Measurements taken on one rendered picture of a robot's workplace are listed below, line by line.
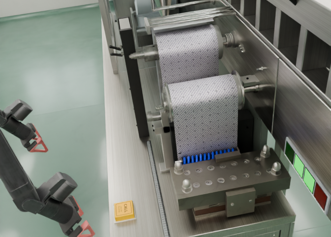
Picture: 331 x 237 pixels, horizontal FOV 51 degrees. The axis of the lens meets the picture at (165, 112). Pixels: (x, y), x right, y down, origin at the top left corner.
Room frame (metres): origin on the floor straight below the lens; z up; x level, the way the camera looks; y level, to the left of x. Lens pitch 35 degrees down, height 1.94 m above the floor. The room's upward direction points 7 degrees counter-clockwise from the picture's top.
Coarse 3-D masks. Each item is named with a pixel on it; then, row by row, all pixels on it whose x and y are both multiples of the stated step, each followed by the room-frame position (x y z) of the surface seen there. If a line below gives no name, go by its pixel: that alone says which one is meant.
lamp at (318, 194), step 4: (316, 184) 0.64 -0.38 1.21; (316, 188) 0.63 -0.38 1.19; (320, 188) 0.62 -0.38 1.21; (316, 192) 0.63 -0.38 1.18; (320, 192) 0.61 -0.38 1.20; (316, 196) 0.63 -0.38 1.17; (320, 196) 0.61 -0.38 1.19; (324, 196) 0.60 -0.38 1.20; (320, 200) 0.61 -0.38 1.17; (324, 200) 0.59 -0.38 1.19; (320, 204) 0.60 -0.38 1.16; (324, 204) 0.59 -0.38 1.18
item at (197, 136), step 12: (192, 120) 1.00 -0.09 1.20; (204, 120) 1.01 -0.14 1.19; (216, 120) 1.01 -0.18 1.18; (228, 120) 1.02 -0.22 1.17; (180, 132) 1.00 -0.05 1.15; (192, 132) 1.00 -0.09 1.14; (204, 132) 1.01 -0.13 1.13; (216, 132) 1.01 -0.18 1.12; (228, 132) 1.02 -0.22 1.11; (180, 144) 1.00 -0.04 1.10; (192, 144) 1.00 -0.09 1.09; (204, 144) 1.01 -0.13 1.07; (216, 144) 1.01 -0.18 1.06; (228, 144) 1.02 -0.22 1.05; (180, 156) 1.00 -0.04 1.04
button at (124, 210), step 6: (114, 204) 0.90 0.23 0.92; (120, 204) 0.90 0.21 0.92; (126, 204) 0.90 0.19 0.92; (132, 204) 0.90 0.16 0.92; (114, 210) 0.88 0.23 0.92; (120, 210) 0.87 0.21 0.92; (126, 210) 0.87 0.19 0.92; (132, 210) 0.87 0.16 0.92; (120, 216) 0.85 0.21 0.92; (126, 216) 0.85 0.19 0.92; (132, 216) 0.85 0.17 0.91
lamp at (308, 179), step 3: (306, 171) 0.69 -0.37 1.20; (306, 174) 0.69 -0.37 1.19; (309, 174) 0.67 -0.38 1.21; (306, 177) 0.69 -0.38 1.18; (309, 177) 0.67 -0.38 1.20; (312, 177) 0.66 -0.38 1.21; (306, 180) 0.68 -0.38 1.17; (309, 180) 0.67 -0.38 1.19; (312, 180) 0.66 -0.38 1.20; (306, 183) 0.68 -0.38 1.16; (309, 183) 0.67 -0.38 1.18; (312, 183) 0.65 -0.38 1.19; (309, 186) 0.66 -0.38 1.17; (312, 186) 0.65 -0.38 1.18; (312, 189) 0.65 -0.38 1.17
